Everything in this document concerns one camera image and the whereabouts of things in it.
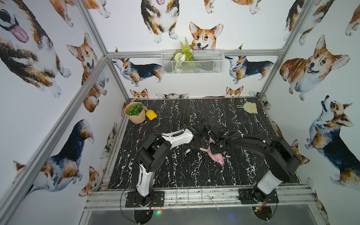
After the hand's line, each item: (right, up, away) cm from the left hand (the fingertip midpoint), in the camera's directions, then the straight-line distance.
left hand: (195, 146), depth 94 cm
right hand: (+11, 0, -5) cm, 13 cm away
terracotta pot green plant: (-40, +23, +1) cm, 46 cm away
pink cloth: (+13, -4, -10) cm, 17 cm away
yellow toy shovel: (-34, +22, +16) cm, 44 cm away
